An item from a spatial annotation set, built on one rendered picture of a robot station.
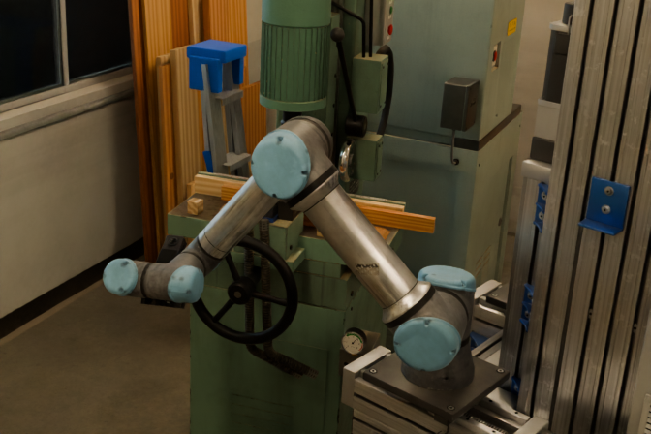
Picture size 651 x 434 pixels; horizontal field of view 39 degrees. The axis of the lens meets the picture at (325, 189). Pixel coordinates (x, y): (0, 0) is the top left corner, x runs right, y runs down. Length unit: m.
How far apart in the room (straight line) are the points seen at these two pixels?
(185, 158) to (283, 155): 2.29
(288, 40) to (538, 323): 0.92
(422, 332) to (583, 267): 0.36
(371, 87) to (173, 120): 1.50
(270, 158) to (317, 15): 0.72
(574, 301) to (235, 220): 0.70
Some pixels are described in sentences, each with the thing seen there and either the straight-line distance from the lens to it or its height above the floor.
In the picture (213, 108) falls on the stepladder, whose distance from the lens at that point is 3.28.
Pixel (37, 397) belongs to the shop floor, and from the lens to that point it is 3.41.
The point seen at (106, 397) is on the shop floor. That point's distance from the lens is 3.37.
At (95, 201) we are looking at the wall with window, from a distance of 4.01.
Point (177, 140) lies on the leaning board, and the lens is 3.88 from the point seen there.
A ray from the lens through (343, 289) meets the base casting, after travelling 2.37.
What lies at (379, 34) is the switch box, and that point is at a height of 1.35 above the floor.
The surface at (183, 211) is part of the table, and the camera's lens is 2.49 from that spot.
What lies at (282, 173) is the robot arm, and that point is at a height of 1.28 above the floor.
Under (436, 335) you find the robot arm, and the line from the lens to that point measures 1.69.
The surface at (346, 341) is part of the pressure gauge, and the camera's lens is 2.36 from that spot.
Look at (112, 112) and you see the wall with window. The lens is 4.00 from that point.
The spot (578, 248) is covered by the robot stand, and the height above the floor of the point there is 1.13.
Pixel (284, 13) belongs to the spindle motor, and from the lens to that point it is 2.29.
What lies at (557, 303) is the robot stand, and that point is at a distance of 1.91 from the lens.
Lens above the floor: 1.82
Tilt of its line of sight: 20 degrees down
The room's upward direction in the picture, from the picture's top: 3 degrees clockwise
